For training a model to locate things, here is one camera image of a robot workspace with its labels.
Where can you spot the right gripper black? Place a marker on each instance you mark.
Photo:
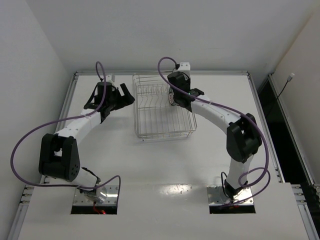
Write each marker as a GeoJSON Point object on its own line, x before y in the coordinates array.
{"type": "Point", "coordinates": [174, 97]}

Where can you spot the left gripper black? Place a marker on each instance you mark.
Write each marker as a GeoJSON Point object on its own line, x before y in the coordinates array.
{"type": "Point", "coordinates": [119, 96]}

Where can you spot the dark teal rimmed plate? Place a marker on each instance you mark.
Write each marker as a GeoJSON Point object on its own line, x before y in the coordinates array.
{"type": "Point", "coordinates": [171, 97]}

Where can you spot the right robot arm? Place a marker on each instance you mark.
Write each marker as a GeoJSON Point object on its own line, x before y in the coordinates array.
{"type": "Point", "coordinates": [242, 139]}

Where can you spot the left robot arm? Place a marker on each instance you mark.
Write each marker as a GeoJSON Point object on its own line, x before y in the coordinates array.
{"type": "Point", "coordinates": [59, 155]}

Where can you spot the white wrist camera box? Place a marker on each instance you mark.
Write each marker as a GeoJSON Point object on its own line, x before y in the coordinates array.
{"type": "Point", "coordinates": [183, 67]}
{"type": "Point", "coordinates": [110, 78]}

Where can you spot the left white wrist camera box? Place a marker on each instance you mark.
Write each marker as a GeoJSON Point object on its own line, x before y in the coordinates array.
{"type": "Point", "coordinates": [110, 78]}

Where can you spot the metal wire dish rack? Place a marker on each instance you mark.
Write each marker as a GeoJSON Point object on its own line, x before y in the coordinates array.
{"type": "Point", "coordinates": [154, 116]}

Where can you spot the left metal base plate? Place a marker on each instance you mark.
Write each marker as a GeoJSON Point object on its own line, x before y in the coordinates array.
{"type": "Point", "coordinates": [103, 196]}

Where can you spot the metal base plate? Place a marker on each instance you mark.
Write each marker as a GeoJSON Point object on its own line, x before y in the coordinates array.
{"type": "Point", "coordinates": [216, 197]}
{"type": "Point", "coordinates": [103, 196]}

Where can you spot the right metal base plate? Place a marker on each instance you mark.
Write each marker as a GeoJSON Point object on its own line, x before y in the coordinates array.
{"type": "Point", "coordinates": [216, 197]}

